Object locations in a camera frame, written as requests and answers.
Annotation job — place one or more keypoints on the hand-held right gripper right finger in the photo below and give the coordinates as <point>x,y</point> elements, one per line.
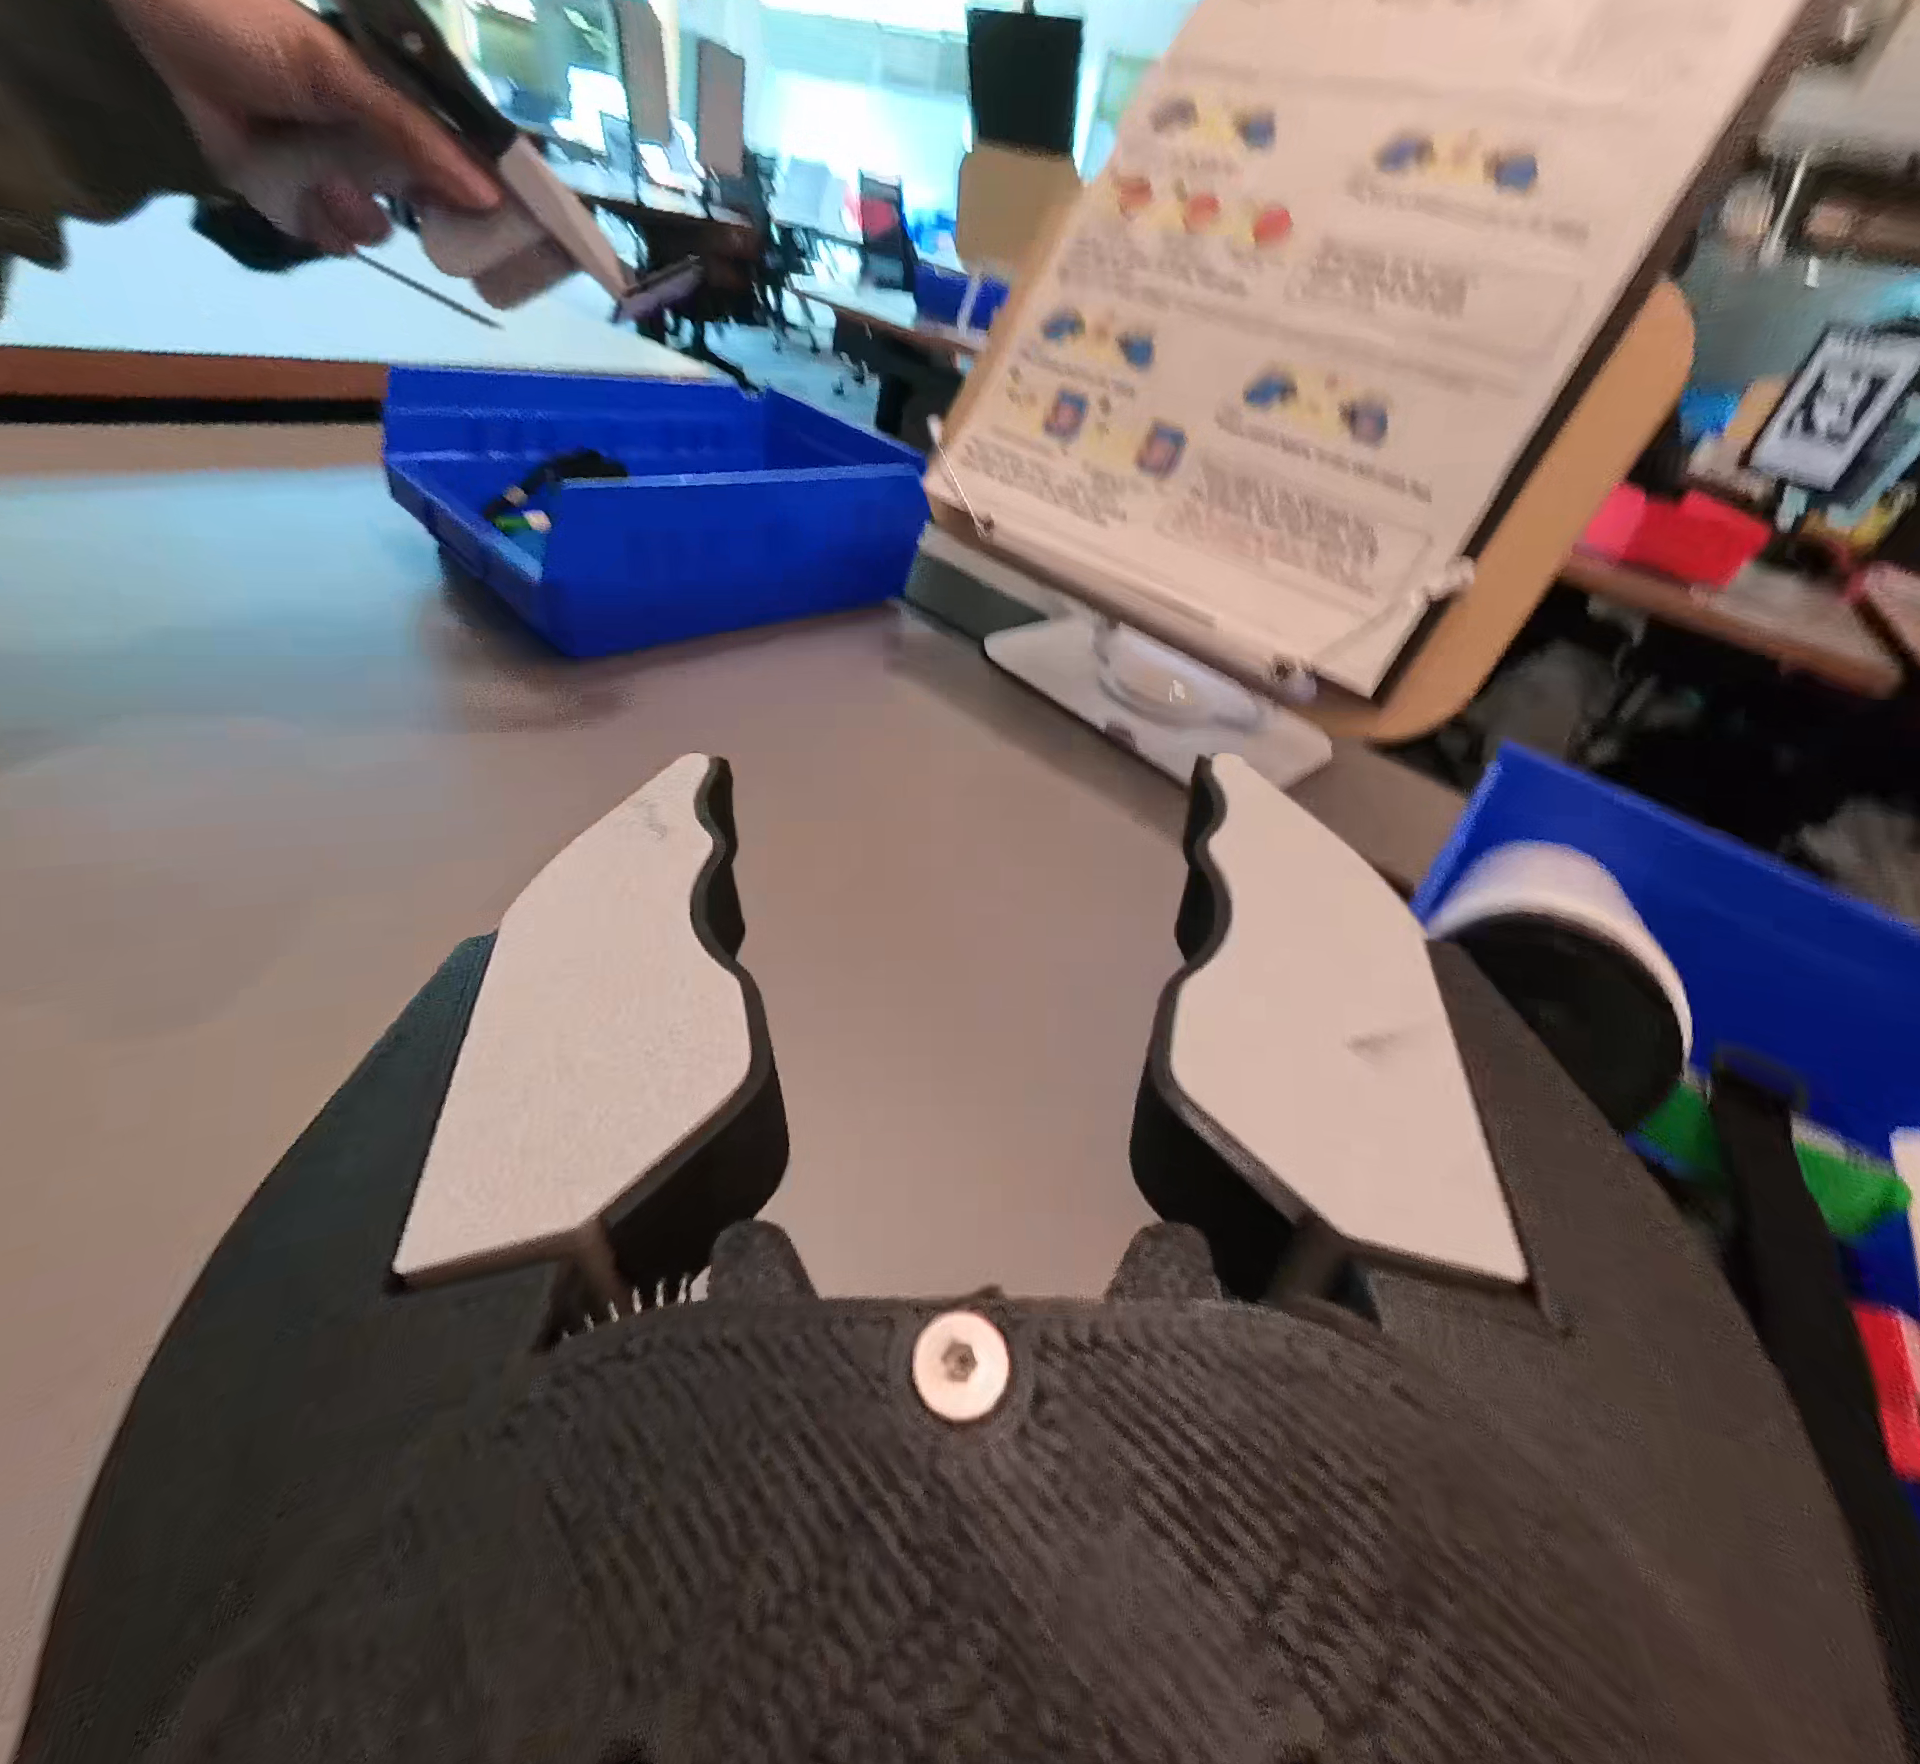
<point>1322,1061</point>

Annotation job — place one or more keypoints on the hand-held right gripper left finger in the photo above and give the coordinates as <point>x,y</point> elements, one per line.
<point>600,1043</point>

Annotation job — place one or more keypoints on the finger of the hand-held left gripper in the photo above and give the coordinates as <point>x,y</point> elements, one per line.
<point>561,226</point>

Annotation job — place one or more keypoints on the blue plastic bin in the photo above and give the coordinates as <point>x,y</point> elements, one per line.
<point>720,551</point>
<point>1772,924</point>

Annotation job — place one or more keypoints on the white bottle black cap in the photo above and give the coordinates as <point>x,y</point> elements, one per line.
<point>1576,982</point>

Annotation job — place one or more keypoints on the black office chair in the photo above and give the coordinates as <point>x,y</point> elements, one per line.
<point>884,226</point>

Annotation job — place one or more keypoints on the small blue bin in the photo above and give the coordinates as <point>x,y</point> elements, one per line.
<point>953,294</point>

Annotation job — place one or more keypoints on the black monitor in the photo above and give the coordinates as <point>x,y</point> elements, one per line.
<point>1024,85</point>

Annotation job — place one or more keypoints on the small green white container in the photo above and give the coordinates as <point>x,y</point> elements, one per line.
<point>1832,1177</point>

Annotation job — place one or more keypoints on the wooden desk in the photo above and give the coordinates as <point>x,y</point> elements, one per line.
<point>1726,610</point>

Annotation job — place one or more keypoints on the red plastic bin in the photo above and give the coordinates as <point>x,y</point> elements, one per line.
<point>1679,534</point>

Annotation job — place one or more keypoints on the red plastic piece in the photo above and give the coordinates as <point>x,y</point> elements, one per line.
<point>1889,1367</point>

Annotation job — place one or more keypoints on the instruction board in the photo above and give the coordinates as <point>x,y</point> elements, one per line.
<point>1351,294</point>

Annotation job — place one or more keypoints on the black white marker tag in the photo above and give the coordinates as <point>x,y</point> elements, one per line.
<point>1837,405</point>

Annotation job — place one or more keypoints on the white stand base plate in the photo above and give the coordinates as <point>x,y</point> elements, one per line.
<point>1200,728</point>

